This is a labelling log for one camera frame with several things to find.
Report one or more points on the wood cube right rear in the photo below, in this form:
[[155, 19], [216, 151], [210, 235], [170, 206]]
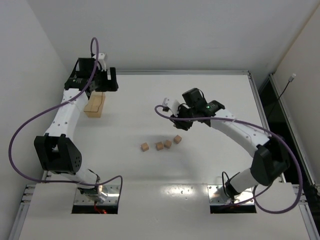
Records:
[[177, 139]]

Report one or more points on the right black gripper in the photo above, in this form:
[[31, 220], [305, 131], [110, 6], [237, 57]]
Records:
[[182, 122]]

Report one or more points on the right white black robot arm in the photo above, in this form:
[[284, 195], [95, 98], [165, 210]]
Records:
[[270, 158]]

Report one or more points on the metal base plate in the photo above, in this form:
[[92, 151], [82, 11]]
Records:
[[217, 197], [106, 195]]

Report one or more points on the wooden block tray box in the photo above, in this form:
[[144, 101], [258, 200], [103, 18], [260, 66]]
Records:
[[95, 105]]

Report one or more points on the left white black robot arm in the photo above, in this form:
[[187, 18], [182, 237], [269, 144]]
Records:
[[84, 92]]

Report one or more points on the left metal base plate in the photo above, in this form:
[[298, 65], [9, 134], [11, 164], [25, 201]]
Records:
[[106, 195]]

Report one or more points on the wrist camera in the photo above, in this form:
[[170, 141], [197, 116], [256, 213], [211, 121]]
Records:
[[102, 61], [170, 104]]

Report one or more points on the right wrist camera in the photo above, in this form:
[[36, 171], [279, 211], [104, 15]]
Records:
[[170, 104]]

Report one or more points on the wood cube centre right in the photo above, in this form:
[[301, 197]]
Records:
[[167, 144]]

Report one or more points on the wood cube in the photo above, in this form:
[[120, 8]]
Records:
[[159, 146], [167, 144], [144, 147], [177, 139]]

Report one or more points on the wood cube leftmost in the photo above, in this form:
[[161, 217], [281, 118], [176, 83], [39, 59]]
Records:
[[144, 147]]

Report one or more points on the aluminium table frame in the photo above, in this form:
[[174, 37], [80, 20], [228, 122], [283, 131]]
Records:
[[151, 156]]

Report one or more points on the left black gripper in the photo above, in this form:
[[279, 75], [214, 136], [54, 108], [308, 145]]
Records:
[[110, 81]]

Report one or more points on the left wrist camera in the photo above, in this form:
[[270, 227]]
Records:
[[102, 61]]

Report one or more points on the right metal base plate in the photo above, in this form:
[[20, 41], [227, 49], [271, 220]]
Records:
[[217, 197]]

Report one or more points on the wood cube centre left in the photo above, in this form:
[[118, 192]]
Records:
[[159, 146]]

